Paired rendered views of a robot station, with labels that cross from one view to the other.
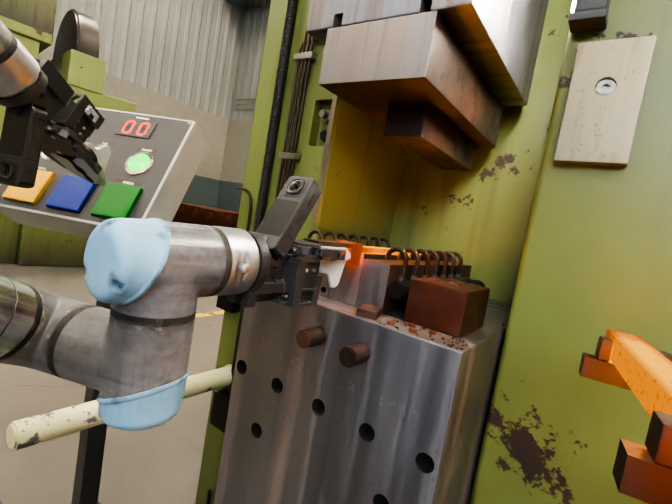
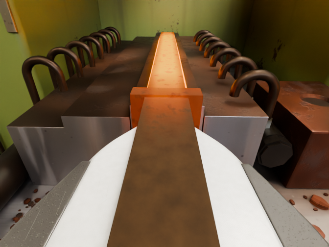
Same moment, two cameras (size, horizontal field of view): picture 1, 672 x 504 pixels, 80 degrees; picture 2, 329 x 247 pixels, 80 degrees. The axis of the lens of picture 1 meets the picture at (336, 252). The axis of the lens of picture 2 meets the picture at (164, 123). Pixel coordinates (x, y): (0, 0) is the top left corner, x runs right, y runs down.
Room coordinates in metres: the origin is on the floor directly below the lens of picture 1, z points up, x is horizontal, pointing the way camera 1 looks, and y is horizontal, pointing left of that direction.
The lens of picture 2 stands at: (0.54, 0.05, 1.06)
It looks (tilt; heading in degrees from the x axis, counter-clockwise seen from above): 31 degrees down; 326
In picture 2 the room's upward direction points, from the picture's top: 1 degrees clockwise
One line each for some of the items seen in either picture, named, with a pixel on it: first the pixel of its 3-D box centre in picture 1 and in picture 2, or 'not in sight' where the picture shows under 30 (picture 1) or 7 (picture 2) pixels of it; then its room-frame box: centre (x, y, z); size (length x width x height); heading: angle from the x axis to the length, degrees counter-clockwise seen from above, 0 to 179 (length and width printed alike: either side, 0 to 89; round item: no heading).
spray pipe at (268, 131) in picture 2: (437, 286); (224, 84); (0.73, -0.20, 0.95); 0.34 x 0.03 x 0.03; 145
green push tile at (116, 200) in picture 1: (118, 202); not in sight; (0.76, 0.43, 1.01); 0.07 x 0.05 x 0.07; 80
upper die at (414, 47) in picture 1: (423, 97); not in sight; (0.83, -0.12, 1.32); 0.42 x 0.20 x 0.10; 145
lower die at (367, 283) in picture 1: (391, 271); (152, 74); (0.83, -0.12, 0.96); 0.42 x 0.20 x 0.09; 145
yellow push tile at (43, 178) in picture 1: (30, 186); not in sight; (0.80, 0.63, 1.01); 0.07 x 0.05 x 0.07; 80
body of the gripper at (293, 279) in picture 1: (275, 267); not in sight; (0.50, 0.07, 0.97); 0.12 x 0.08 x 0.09; 145
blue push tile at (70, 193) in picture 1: (73, 194); not in sight; (0.78, 0.53, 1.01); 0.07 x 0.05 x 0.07; 80
